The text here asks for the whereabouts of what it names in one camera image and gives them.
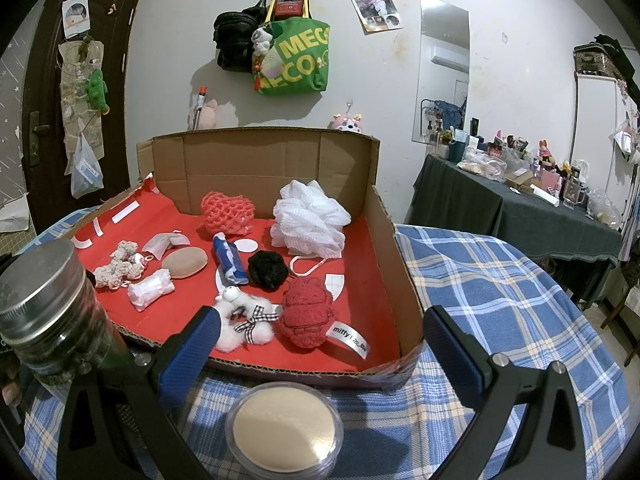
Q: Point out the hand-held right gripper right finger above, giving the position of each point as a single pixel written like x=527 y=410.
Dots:
x=452 y=355

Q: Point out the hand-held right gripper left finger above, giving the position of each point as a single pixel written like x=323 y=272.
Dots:
x=192 y=355

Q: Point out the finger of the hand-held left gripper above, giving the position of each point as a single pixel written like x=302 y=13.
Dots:
x=119 y=355

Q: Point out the white fluffy plush toy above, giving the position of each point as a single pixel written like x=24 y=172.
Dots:
x=240 y=332

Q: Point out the white cotton roll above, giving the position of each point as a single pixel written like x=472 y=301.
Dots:
x=150 y=289

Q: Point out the beige curly plush toy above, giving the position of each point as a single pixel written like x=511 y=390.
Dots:
x=117 y=267

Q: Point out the large glass jar metal lid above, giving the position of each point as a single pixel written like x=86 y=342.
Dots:
x=45 y=300

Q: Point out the beige makeup sponge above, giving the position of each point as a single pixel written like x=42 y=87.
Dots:
x=184 y=262

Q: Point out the clear plastic wrapper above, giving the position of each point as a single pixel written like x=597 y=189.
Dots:
x=162 y=245

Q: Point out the black scrunchie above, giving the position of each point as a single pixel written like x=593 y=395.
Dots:
x=268 y=270

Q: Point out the small clear plastic jar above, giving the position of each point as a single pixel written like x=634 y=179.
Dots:
x=285 y=425

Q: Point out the red knitted plush toy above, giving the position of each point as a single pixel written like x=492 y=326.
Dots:
x=305 y=317

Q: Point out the red foam net sleeve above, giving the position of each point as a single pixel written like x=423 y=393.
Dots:
x=227 y=212

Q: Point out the white mesh bath pouf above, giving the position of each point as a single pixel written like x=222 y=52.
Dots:
x=310 y=220

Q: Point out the cardboard box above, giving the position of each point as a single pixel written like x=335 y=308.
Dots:
x=260 y=170

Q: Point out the person's left hand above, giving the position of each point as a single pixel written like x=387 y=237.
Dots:
x=11 y=392

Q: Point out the red paper liner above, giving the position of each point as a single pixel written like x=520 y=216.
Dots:
x=190 y=300

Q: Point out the blue plaid blanket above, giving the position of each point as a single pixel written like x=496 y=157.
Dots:
x=500 y=310

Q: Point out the table with dark cloth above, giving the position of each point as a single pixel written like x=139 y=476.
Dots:
x=475 y=210

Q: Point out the clear plastic bag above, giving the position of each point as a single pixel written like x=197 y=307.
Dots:
x=86 y=170

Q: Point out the clutter of cosmetics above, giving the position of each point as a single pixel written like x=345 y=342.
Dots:
x=525 y=160

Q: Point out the hanging clothes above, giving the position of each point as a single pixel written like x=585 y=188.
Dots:
x=631 y=210

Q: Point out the stick with orange tip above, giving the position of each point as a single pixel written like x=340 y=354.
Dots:
x=201 y=105

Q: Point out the pink and white plush toy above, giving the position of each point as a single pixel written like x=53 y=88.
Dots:
x=346 y=124

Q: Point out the dark wooden door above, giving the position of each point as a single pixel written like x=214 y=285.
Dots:
x=45 y=110

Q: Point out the green plush toy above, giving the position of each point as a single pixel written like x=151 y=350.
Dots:
x=97 y=90

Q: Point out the white cabinet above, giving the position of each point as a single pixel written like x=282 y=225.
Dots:
x=597 y=125

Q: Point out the hanging door organiser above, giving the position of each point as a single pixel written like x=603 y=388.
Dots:
x=75 y=85

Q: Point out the green tote bag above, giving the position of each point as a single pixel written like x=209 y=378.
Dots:
x=297 y=60

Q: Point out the black bag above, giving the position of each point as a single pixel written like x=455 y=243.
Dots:
x=235 y=40

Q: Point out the patterned suitcase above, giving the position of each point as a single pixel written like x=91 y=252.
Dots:
x=595 y=60

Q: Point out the white picture on door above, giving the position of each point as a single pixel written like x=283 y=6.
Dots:
x=76 y=15

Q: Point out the black clothes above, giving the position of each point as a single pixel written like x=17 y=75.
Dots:
x=610 y=44

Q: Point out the red card pouch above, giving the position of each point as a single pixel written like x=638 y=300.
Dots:
x=289 y=1

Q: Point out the wall mirror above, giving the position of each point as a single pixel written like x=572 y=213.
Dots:
x=442 y=30

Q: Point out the wall photo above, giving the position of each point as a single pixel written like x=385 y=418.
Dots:
x=375 y=10

